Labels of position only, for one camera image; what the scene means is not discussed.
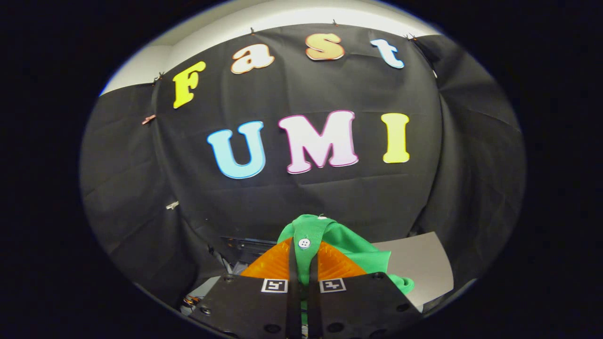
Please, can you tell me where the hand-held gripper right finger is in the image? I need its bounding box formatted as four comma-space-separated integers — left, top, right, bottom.
306, 240, 423, 339

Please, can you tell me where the green polo shirt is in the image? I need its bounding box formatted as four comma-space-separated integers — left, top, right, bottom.
277, 214, 415, 325

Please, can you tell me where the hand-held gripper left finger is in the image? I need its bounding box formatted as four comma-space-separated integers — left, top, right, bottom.
188, 237, 302, 339

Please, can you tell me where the black backdrop cloth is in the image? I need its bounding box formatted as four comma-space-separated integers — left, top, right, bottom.
79, 24, 527, 311

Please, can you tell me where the row of small black clips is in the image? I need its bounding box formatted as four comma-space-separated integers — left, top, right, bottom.
152, 19, 418, 86

